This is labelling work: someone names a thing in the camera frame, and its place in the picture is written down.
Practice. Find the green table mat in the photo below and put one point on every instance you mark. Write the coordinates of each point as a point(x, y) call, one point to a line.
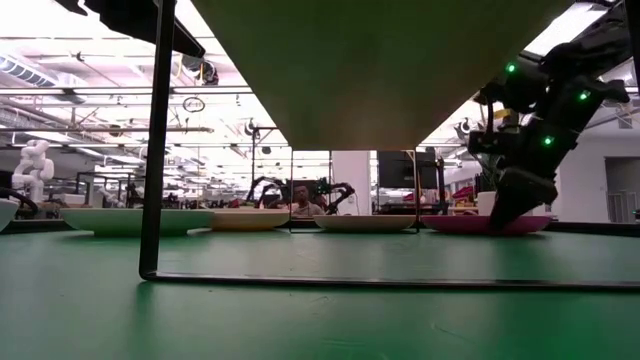
point(300, 320)

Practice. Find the magenta plate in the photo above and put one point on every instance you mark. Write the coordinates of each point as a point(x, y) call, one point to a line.
point(465, 225)

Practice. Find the light green plate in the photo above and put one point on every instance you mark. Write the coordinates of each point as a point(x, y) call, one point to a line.
point(110, 222)

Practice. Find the pale pink plate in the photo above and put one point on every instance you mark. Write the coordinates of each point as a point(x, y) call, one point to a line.
point(365, 222)

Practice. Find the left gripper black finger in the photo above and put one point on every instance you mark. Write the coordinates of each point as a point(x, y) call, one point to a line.
point(125, 20)

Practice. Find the beige plate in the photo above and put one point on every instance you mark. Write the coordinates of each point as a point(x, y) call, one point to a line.
point(250, 220)

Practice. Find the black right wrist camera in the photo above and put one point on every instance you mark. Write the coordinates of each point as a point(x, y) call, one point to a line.
point(482, 142)

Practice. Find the wooden shelf with black frame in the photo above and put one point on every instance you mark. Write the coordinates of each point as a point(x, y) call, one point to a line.
point(370, 75)

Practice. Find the red background item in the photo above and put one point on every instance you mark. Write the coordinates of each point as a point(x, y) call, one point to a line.
point(462, 194)

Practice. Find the person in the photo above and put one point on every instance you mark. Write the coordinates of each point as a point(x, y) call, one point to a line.
point(301, 200)

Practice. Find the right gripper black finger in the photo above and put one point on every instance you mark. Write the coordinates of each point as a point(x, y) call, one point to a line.
point(512, 195)
point(542, 195)

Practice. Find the pale mint plate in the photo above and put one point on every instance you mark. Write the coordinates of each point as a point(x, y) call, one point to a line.
point(6, 212)

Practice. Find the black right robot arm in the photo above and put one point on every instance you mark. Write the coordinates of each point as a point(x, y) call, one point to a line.
point(565, 100)

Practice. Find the black ceiling-hung device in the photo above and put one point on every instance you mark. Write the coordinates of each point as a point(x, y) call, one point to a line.
point(207, 72)

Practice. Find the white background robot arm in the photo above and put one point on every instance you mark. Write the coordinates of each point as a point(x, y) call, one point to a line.
point(32, 165)

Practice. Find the black pole stand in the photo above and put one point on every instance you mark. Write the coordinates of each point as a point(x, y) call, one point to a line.
point(253, 155)

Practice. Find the black background monitor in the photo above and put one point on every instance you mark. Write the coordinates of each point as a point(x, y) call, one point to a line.
point(400, 170)

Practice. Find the black table frame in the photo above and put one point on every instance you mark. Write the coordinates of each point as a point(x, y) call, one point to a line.
point(30, 226)

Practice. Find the black background robot arm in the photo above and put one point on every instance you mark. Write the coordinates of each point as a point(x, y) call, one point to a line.
point(345, 189)
point(250, 196)

